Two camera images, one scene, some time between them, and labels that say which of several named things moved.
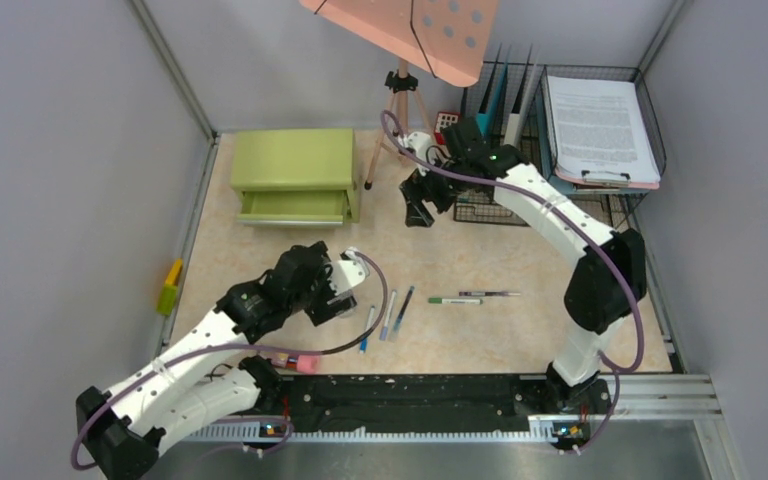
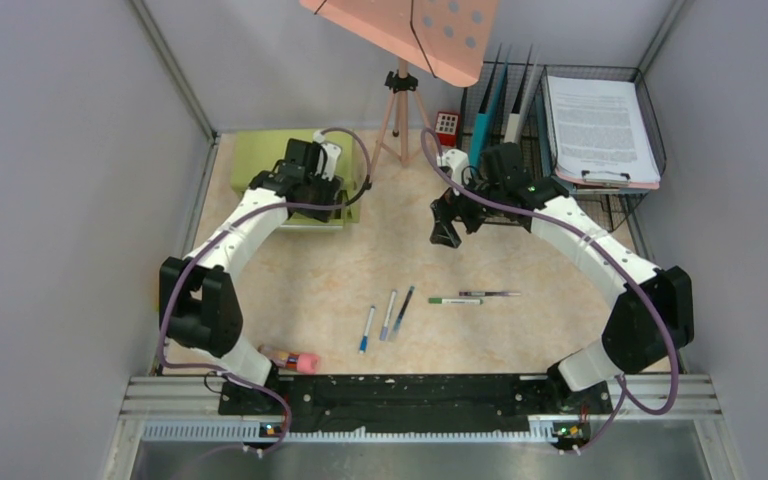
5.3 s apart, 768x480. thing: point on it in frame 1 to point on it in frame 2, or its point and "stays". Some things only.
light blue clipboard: x=545 y=141 stays
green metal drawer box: x=295 y=177 stays
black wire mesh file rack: x=591 y=132 stays
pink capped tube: x=301 y=363 stays
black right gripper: x=418 y=188 to x=444 y=232
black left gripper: x=323 y=309 to x=321 y=214
